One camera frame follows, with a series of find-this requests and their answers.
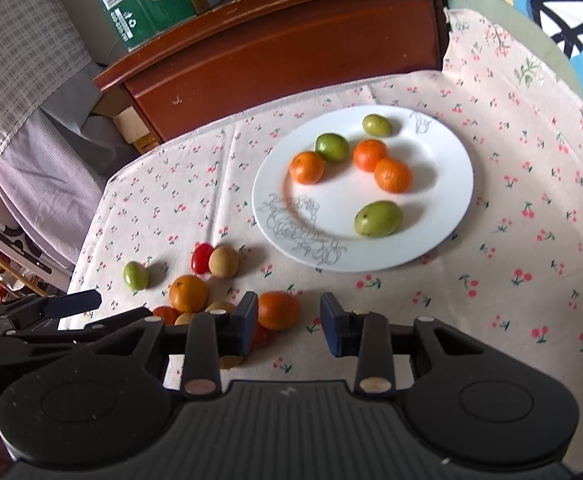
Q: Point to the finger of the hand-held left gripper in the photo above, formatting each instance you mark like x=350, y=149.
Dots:
x=78, y=304

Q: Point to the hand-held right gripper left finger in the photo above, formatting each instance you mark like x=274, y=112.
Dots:
x=245, y=325

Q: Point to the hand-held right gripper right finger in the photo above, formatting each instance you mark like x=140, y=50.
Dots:
x=330, y=327

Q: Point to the tan longan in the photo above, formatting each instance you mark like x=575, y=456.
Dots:
x=224, y=261
x=231, y=361
x=220, y=306
x=184, y=318

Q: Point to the orange mandarin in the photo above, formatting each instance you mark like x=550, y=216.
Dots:
x=188, y=293
x=370, y=154
x=166, y=314
x=278, y=310
x=307, y=167
x=393, y=175

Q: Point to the red cherry tomato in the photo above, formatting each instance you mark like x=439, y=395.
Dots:
x=202, y=258

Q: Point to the white plate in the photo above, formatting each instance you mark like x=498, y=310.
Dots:
x=421, y=210

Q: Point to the wooden rack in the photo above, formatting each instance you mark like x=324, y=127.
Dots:
x=1, y=259

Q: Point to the lilac checked cloth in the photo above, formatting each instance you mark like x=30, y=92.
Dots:
x=46, y=185

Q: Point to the cardboard box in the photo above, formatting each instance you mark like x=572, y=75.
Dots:
x=131, y=122

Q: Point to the cherry print tablecloth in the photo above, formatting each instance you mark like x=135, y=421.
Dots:
x=521, y=285

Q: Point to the pale plaid cloth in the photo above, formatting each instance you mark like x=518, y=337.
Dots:
x=16, y=60

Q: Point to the brown wooden cabinet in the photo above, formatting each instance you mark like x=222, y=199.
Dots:
x=296, y=50

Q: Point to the green carton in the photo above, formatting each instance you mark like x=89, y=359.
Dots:
x=136, y=5

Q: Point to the grey-green bed sheet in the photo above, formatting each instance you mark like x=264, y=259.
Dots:
x=501, y=2

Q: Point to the black and white folding frame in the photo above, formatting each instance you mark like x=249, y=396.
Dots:
x=16, y=250

